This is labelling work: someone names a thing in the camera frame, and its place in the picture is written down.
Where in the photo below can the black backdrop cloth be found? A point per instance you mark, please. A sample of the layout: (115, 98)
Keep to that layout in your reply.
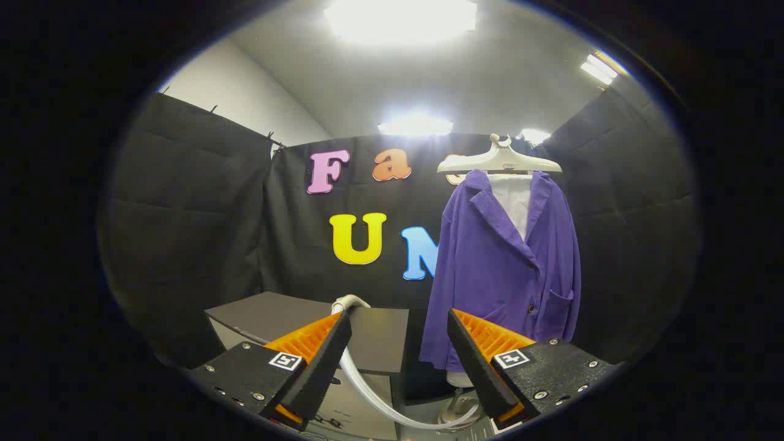
(184, 214)

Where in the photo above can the grey cabinet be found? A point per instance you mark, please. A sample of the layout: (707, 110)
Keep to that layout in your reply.
(269, 315)

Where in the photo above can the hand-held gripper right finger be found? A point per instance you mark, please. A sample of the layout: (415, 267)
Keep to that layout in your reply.
(478, 367)

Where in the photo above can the white plastic hanger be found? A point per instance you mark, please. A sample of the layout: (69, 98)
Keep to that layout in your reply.
(499, 160)

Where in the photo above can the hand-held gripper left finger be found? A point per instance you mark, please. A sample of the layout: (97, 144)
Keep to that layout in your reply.
(318, 367)

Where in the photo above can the ceiling light panel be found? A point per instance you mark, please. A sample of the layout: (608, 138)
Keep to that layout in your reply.
(534, 136)
(599, 68)
(398, 18)
(415, 125)

